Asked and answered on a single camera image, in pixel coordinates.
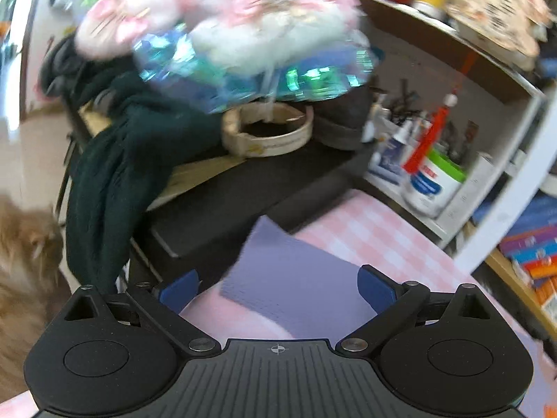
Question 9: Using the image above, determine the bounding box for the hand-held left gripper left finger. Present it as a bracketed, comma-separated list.
[64, 269, 222, 358]

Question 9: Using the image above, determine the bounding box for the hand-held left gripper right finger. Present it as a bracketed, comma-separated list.
[336, 264, 495, 354]

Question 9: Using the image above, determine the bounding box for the purple cloth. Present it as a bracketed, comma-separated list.
[220, 217, 380, 341]

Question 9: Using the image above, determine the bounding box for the pink checkered blanket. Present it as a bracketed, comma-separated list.
[0, 189, 557, 418]

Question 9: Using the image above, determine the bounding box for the black table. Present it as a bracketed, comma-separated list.
[125, 134, 380, 297]

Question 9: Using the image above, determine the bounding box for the white jar with green lid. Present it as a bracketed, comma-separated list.
[402, 148, 469, 219]

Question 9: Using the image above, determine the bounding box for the beige paper sheet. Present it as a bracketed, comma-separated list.
[79, 103, 245, 210]

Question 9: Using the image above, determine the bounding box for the white and blue bottle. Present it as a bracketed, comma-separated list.
[367, 132, 410, 186]

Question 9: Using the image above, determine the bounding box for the dark green knitted garment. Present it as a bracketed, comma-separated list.
[39, 35, 228, 293]

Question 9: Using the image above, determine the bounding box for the white carton box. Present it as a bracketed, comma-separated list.
[439, 152, 497, 228]

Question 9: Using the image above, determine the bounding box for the red tassel ornament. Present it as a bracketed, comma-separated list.
[402, 50, 476, 176]

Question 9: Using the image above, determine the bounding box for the orange furry pet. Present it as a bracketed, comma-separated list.
[0, 195, 76, 398]

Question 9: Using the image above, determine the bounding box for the stack of colourful books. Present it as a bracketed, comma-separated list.
[497, 195, 557, 311]

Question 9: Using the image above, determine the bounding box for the dark felt hat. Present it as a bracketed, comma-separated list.
[312, 91, 376, 151]

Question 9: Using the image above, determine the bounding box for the round wooden hoop box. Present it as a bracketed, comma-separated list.
[221, 102, 315, 158]

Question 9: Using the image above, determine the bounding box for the white shelf unit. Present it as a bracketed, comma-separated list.
[348, 0, 557, 273]

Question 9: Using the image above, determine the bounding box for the iridescent wrapping foil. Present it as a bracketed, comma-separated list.
[132, 25, 386, 115]

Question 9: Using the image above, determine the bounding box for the white and pink plush toy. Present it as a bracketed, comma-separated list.
[73, 0, 363, 76]

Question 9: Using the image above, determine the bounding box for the floral patterned bag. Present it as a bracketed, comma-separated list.
[447, 0, 550, 58]

